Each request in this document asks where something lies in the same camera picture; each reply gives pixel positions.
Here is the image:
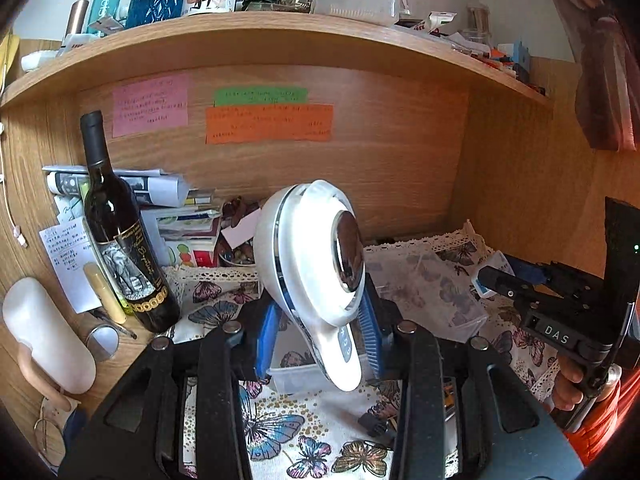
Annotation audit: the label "small round mirror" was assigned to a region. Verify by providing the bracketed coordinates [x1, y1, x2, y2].
[85, 324, 119, 363]

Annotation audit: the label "small white cardboard box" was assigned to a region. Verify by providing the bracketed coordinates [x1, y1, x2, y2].
[221, 208, 262, 249]

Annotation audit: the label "white handwritten note paper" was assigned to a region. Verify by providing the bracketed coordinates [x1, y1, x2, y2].
[39, 218, 101, 314]

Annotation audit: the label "orange sticky note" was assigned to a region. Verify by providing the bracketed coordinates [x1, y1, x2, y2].
[205, 103, 334, 144]

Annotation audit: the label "white glasses case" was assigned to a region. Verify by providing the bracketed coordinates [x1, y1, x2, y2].
[2, 278, 96, 394]

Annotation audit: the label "person's right hand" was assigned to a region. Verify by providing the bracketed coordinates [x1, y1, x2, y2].
[552, 354, 584, 412]

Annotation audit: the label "red patterned curtain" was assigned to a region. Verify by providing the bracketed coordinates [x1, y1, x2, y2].
[552, 0, 639, 152]

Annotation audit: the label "stack of papers and books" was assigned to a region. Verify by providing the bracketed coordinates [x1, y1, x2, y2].
[42, 165, 220, 266]

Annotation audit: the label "eyeglasses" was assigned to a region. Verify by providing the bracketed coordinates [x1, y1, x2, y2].
[32, 398, 66, 472]

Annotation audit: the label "green sticky note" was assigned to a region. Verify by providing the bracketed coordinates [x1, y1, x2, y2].
[213, 84, 308, 107]

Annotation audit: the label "pink sticky note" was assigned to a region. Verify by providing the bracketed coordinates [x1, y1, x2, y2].
[112, 74, 191, 138]

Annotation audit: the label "white handheld massager device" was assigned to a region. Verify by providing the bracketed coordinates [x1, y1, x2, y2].
[253, 180, 366, 382]

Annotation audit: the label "dark wine bottle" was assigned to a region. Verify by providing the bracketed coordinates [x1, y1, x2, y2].
[80, 110, 180, 334]

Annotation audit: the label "butterfly print tablecloth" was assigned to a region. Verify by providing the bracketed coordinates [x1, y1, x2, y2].
[166, 223, 558, 479]

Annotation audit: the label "clear plastic storage box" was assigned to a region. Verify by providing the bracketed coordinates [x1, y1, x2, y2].
[268, 250, 488, 394]

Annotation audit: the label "translucent lidded box on shelf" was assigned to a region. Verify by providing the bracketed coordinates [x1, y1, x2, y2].
[310, 0, 399, 26]

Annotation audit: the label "wooden shelf board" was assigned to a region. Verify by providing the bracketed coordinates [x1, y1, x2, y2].
[1, 12, 550, 107]

